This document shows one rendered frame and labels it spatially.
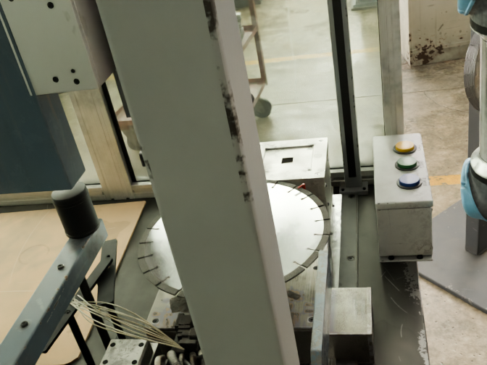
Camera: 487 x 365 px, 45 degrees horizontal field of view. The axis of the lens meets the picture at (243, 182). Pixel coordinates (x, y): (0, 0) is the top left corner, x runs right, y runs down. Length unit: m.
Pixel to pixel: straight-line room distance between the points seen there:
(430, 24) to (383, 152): 2.79
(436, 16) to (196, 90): 3.91
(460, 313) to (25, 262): 1.45
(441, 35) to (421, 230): 3.00
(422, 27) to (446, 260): 2.04
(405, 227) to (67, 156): 0.71
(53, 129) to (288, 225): 0.49
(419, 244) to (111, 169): 0.83
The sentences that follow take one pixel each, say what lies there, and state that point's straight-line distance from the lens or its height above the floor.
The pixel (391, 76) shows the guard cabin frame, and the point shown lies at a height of 1.03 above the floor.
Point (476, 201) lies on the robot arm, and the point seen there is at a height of 0.92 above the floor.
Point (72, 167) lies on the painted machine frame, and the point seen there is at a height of 1.24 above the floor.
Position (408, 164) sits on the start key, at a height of 0.91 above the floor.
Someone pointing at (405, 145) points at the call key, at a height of 0.91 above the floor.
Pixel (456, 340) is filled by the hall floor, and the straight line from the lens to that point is 2.16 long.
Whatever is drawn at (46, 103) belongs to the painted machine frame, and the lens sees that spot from 0.75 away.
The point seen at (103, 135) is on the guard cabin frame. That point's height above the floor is 0.95.
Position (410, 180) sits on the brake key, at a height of 0.91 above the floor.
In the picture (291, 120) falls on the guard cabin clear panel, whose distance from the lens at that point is 1.47.
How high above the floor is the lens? 1.58
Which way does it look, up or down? 31 degrees down
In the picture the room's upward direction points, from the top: 12 degrees counter-clockwise
